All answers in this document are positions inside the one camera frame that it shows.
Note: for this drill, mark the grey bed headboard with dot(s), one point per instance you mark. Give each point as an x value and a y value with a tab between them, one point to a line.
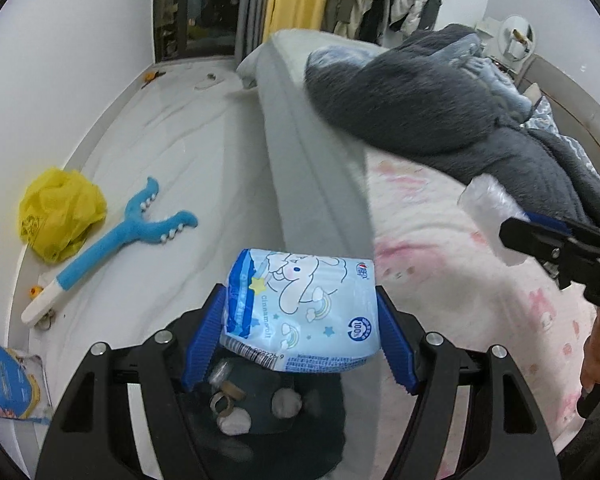
580	90

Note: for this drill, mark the dark green trash bin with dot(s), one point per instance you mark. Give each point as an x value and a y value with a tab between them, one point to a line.
300	440

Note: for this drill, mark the grey curtain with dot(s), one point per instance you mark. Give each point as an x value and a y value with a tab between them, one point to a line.
255	5

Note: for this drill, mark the cardboard tape roll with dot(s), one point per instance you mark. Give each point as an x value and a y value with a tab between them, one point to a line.
220	403
232	390

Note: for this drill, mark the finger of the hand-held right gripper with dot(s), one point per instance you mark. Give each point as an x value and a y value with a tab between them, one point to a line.
550	221
535	240

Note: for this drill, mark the white tissue ball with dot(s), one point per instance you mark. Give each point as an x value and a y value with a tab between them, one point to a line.
286	403
235	421

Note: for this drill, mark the blue fleece blanket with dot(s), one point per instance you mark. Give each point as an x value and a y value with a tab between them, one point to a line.
500	75

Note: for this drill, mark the small clear plastic piece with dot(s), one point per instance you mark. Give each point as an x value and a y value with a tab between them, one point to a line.
218	372

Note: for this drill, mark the blue plush fork toy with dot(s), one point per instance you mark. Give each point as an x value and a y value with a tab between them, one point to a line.
110	242

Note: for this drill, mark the blue printed tissue packet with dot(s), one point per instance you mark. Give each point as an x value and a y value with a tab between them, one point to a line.
305	305

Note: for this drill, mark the blue printed bag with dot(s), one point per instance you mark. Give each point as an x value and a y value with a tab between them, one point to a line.
7	380

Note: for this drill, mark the black hanging garment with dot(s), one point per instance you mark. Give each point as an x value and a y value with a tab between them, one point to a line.
377	20

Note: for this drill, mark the dark framed window door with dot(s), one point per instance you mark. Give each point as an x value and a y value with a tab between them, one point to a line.
200	10

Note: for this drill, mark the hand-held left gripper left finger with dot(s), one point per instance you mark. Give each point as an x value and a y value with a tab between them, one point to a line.
200	342

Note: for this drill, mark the dark grey fleece blanket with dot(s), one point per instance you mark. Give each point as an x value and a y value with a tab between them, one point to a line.
430	110

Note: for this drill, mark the small yellow toy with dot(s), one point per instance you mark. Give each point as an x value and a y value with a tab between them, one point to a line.
35	290

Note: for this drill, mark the light blue patterned quilt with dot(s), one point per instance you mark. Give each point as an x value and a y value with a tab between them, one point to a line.
555	130

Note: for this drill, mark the beige pillow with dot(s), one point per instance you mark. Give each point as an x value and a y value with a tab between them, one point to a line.
531	92

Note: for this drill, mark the pink printed bed sheet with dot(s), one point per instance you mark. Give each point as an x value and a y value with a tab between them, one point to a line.
455	320

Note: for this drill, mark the small orange floor item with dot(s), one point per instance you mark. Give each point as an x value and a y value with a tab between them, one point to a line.
152	77

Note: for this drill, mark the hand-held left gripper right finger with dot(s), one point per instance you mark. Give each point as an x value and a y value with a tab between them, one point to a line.
395	350

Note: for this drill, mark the yellow plastic bag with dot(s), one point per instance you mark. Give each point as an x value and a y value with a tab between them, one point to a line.
60	215

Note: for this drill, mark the white vanity dresser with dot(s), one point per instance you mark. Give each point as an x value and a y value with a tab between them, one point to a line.
490	30

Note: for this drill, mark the clear plastic wrap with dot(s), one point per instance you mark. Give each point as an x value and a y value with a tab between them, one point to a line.
490	205

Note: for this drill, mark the grey hanging pants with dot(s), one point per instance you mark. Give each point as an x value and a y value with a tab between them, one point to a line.
431	2

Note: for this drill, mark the grey bed mattress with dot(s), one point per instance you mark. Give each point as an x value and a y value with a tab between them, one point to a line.
305	135

